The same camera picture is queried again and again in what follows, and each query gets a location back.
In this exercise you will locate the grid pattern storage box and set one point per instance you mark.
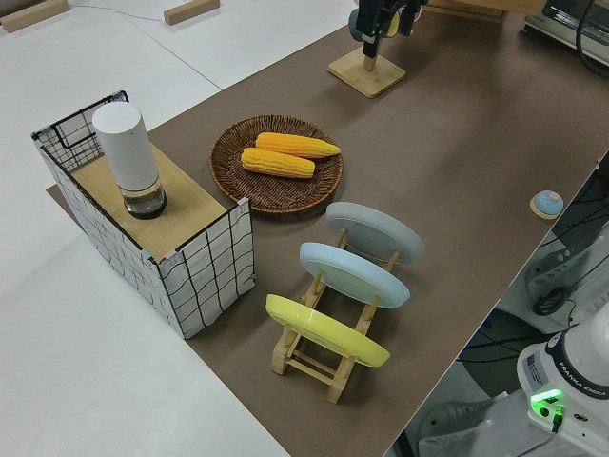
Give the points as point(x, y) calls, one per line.
point(209, 276)

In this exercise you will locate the long wooden block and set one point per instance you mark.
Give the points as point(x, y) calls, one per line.
point(33, 14)
point(190, 12)

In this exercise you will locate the yellow oval plate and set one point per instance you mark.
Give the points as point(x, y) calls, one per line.
point(328, 333)

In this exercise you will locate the wooden mug stand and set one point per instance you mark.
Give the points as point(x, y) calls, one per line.
point(368, 76)

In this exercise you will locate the yellow cup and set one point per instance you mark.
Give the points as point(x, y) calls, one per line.
point(392, 25)

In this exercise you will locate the blue grey cup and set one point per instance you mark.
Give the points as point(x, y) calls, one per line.
point(353, 26)

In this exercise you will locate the round wicker basket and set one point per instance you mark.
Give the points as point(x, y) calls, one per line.
point(276, 192)

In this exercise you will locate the wooden plate rack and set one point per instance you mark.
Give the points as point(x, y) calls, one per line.
point(309, 369)

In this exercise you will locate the light wooden lid board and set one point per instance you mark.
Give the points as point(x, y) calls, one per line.
point(185, 204)

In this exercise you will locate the brown table mat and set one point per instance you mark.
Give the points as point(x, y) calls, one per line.
point(428, 143)

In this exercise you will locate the light blue oval plate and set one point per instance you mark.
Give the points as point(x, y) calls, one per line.
point(354, 273)

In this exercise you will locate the yellow corn cob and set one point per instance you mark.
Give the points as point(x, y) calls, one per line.
point(297, 145)
point(278, 163)

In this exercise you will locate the grey oval plate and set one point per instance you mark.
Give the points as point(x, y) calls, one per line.
point(376, 233)

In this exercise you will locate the cream toaster oven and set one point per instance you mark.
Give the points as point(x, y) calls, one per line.
point(559, 24)

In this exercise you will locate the blue dome desk bell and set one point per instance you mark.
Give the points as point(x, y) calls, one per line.
point(548, 202)

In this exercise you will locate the white cylinder bottle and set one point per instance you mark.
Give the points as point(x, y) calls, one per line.
point(126, 147)

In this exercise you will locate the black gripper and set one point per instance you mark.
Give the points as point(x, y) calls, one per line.
point(373, 16)

